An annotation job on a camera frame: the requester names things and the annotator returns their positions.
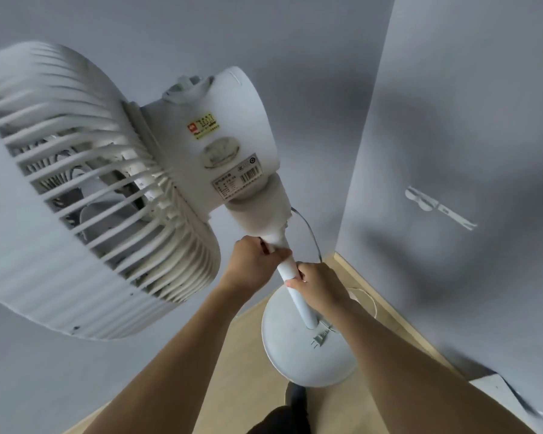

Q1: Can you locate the white plastic wall bracket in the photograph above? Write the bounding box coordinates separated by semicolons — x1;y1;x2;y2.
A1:
405;185;478;231

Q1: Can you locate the white flat panel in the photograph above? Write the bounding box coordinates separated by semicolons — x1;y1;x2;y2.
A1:
468;371;543;434

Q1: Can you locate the grey fan power cord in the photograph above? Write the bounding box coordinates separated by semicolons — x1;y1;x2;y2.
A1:
290;206;379;318

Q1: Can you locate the person's left hand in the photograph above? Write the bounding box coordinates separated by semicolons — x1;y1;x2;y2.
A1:
219;236;294;304

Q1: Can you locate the person's right hand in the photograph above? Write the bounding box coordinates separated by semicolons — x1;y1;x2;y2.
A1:
284;262;353;316

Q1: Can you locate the person's left forearm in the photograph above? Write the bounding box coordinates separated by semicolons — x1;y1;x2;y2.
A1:
84;281;255;434

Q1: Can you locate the white pedestal fan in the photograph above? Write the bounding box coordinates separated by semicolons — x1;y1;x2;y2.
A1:
0;40;361;388

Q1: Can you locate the white power plug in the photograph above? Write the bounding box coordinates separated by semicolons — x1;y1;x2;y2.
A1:
309;324;335;353

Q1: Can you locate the person's right forearm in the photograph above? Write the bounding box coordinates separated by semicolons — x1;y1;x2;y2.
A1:
316;303;537;434

